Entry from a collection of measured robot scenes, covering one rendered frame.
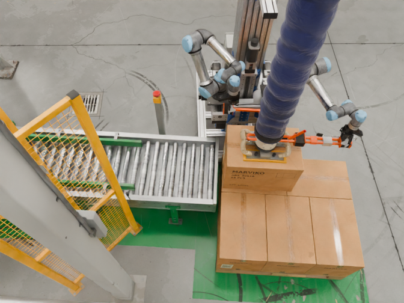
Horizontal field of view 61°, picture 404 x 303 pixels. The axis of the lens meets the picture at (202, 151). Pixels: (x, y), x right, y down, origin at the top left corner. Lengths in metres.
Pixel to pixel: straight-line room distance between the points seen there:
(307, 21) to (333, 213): 1.97
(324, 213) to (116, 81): 3.02
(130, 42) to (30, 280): 3.25
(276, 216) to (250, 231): 0.28
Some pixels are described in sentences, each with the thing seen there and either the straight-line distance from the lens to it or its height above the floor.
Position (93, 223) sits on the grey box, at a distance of 1.87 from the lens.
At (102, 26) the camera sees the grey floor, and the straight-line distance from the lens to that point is 5.53.
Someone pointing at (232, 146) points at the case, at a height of 1.08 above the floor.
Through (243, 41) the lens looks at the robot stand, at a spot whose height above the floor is 1.52.
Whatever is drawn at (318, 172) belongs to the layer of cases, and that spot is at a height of 0.54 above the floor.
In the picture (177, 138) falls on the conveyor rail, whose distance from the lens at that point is 3.35.
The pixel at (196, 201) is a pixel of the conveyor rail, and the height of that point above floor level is 0.59.
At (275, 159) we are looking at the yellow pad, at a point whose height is 1.10.
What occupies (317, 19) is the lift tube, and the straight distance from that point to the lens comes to 1.78.
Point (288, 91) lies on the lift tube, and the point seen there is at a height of 1.86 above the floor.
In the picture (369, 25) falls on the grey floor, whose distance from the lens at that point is 6.04.
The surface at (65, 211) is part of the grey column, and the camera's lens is 1.59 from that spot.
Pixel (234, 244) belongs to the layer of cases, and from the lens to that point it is 2.99.
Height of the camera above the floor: 3.41
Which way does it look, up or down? 59 degrees down
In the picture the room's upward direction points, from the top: 2 degrees clockwise
